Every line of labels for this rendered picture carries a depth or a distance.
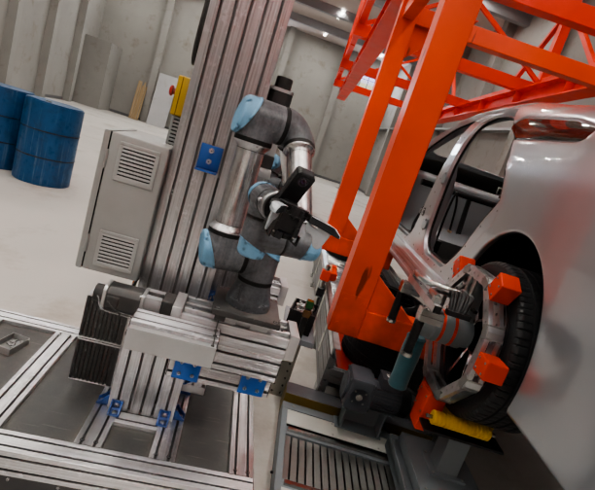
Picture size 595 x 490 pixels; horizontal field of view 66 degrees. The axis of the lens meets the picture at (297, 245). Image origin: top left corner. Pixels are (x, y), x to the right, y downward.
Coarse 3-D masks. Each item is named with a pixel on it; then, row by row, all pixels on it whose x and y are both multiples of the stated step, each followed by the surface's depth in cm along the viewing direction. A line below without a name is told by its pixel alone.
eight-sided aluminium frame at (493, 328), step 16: (464, 272) 195; (480, 272) 180; (464, 288) 203; (496, 304) 170; (496, 320) 165; (480, 336) 163; (496, 336) 160; (496, 352) 161; (432, 368) 203; (432, 384) 192; (464, 384) 165; (480, 384) 164; (448, 400) 181
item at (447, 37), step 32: (448, 0) 202; (480, 0) 201; (448, 32) 204; (448, 64) 207; (416, 96) 210; (416, 128) 214; (384, 160) 226; (416, 160) 217; (384, 192) 220; (384, 224) 223; (352, 256) 231; (384, 256) 227; (352, 288) 231; (352, 320) 234
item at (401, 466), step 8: (392, 440) 221; (392, 448) 218; (400, 448) 221; (392, 456) 215; (400, 456) 215; (392, 464) 212; (400, 464) 209; (392, 472) 209; (400, 472) 200; (408, 472) 204; (400, 480) 198; (408, 480) 200; (400, 488) 195; (408, 488) 194
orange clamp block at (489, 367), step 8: (480, 352) 161; (480, 360) 159; (488, 360) 155; (496, 360) 157; (480, 368) 157; (488, 368) 153; (496, 368) 153; (504, 368) 153; (480, 376) 155; (488, 376) 154; (496, 376) 154; (504, 376) 154; (496, 384) 154
